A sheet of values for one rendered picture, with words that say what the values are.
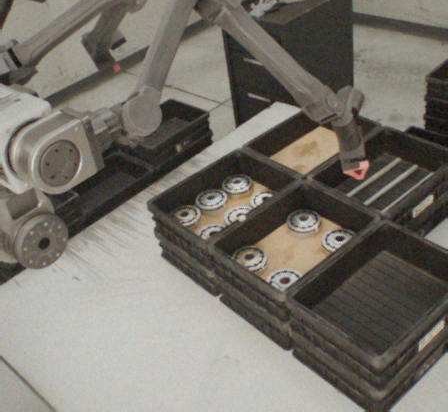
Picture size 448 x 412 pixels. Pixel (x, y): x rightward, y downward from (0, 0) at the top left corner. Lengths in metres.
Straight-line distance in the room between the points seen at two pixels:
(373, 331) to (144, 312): 0.69
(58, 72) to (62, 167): 3.69
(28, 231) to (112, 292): 0.57
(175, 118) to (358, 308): 1.89
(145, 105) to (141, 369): 0.79
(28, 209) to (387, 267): 0.95
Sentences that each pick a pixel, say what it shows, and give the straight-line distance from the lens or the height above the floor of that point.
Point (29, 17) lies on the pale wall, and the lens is 4.67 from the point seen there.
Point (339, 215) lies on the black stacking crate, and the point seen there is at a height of 0.87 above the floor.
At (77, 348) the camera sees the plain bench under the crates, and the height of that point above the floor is 0.70.
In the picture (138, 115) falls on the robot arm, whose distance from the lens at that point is 1.25.
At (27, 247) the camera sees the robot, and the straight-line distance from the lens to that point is 1.51.
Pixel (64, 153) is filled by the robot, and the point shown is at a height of 1.47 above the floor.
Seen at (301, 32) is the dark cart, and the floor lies 0.80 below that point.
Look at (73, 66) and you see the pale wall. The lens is 4.93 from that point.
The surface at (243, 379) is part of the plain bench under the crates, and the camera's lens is 1.67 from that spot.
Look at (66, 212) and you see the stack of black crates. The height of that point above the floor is 0.54.
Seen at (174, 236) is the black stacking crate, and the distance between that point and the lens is 1.88.
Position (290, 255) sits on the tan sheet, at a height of 0.83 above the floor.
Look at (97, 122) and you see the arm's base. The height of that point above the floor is 1.48.
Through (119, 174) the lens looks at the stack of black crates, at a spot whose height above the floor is 0.38.
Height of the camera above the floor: 2.03
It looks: 35 degrees down
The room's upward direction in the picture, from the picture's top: 9 degrees counter-clockwise
